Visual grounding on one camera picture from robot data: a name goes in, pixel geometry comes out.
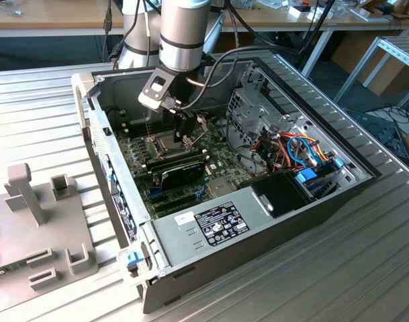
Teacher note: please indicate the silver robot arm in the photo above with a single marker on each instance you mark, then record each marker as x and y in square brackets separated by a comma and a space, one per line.
[180, 37]

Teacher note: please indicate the CPU socket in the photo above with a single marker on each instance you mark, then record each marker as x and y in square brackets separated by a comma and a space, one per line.
[158, 154]

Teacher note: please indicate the thin metal locking lever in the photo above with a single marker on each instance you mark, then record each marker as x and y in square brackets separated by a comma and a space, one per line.
[147, 125]

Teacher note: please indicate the green motherboard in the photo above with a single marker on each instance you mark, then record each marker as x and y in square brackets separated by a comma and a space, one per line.
[221, 157]

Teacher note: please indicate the black graphics card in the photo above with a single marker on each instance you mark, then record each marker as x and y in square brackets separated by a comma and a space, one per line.
[184, 176]

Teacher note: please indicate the silver drive cage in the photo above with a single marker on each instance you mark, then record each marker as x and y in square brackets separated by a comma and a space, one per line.
[249, 112]

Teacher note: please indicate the silver chipset heatsink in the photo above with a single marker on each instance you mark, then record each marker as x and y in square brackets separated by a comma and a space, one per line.
[220, 188]

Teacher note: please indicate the black expansion slot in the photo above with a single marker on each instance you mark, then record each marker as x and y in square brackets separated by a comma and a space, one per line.
[174, 203]

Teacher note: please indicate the silver power supply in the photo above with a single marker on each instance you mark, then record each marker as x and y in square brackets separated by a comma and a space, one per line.
[221, 221]

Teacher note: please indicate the blue disk carrier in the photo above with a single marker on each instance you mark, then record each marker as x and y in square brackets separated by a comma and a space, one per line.
[306, 176]

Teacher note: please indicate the black PC case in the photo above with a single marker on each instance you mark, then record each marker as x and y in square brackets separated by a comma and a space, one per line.
[258, 243]

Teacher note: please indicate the blue plastic latch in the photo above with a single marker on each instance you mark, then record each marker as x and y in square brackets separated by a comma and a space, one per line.
[133, 260]

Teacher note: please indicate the small blue clip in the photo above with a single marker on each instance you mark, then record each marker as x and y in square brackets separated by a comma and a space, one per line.
[338, 163]

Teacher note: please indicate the black stand pole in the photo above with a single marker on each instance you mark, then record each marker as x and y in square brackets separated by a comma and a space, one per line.
[320, 23]

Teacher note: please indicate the brown cardboard box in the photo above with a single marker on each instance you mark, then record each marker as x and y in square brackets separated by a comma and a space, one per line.
[350, 50]

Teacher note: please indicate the grey parts rack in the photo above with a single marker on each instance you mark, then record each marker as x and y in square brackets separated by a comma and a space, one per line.
[39, 241]

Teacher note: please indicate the wooden desk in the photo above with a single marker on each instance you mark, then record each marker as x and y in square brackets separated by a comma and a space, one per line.
[352, 21]

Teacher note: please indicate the green RAM stick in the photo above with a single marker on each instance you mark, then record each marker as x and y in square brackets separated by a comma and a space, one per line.
[9, 269]

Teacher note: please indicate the aluminium frame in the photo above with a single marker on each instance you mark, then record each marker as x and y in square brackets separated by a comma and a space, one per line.
[400, 50]

